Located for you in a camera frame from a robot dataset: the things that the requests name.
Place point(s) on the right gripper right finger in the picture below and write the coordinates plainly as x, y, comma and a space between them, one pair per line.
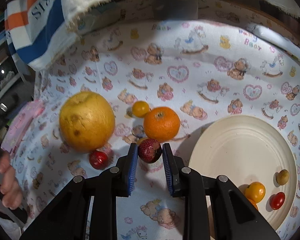
234, 217

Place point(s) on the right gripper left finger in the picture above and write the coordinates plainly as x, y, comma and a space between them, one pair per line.
87, 206

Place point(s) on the orange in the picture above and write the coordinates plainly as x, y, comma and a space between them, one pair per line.
253, 203
161, 124

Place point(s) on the small yellow tomato back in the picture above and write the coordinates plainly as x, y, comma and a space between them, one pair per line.
255, 191

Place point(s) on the red cherry tomato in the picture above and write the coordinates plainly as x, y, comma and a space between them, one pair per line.
277, 200
98, 160

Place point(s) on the small tan longan fruit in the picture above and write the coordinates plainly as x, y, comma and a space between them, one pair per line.
282, 177

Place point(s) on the cream round plate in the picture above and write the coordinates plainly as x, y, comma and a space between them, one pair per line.
247, 149

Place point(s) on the large yellow pomelo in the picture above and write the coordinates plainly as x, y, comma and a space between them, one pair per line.
86, 121

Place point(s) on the dark red strawberry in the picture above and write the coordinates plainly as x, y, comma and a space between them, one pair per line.
149, 150

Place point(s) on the small yellow fruit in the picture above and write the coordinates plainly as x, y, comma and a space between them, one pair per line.
140, 109

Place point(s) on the person's left hand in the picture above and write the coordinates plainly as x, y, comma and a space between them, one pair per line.
12, 193

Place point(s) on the shelf with boxes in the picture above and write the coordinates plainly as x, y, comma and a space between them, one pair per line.
9, 74

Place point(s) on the baby bear patterned tablecloth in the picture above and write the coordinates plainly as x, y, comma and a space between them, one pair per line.
203, 70

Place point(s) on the striped Paris cloth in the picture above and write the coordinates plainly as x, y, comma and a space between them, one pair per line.
38, 32

